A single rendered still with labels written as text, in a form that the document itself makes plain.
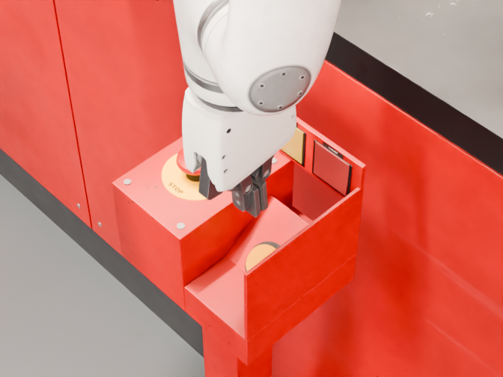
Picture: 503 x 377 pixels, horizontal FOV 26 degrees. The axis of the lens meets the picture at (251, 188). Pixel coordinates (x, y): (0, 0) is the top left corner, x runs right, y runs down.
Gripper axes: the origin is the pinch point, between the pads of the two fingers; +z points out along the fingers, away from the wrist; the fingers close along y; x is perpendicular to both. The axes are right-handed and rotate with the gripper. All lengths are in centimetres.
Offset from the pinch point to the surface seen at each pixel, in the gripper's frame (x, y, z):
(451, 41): 2.1, -27.5, -0.5
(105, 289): -56, -11, 86
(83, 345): -49, -1, 85
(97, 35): -51, -19, 25
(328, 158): 1.1, -9.8, 3.1
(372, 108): -1.5, -19.6, 5.5
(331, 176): 1.6, -9.6, 5.3
